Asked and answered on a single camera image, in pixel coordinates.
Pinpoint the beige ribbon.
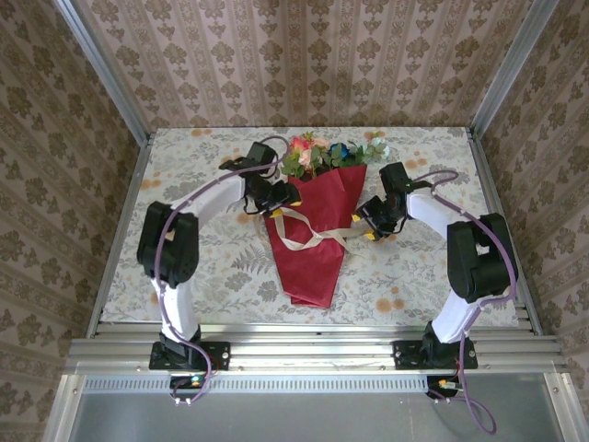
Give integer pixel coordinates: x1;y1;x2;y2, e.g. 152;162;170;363
255;206;369;257

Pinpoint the peach artificial rose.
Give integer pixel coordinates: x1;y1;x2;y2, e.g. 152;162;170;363
297;147;326;179

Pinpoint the artificial flower bunch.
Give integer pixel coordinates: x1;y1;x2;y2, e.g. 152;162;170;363
281;132;315;179

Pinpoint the dark red wrapping paper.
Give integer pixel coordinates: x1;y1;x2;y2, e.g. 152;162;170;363
263;164;369;309

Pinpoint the blue artificial rose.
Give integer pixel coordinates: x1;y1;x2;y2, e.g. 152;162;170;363
321;142;364;174

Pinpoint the pale white artificial flower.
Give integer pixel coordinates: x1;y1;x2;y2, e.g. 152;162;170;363
352;132;391;167

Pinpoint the floral print tablecloth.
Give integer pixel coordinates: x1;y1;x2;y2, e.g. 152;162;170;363
100;126;520;327

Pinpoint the small black controller board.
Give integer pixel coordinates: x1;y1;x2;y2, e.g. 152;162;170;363
425;375;467;400
168;374;207;401

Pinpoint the grey metal panel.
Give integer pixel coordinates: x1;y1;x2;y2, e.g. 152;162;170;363
43;373;589;442

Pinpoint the aluminium table side rail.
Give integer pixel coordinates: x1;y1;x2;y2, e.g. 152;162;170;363
86;133;154;340
467;128;545;335

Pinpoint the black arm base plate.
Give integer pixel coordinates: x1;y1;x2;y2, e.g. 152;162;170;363
393;339;479;371
147;340;232;371

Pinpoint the aluminium extrusion rail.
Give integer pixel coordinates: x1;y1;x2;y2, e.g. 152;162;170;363
64;321;566;375

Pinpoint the slotted grey cable duct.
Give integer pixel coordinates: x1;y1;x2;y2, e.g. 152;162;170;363
82;376;549;394

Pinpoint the aluminium frame post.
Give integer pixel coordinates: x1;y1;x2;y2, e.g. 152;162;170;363
53;0;154;145
469;0;561;137

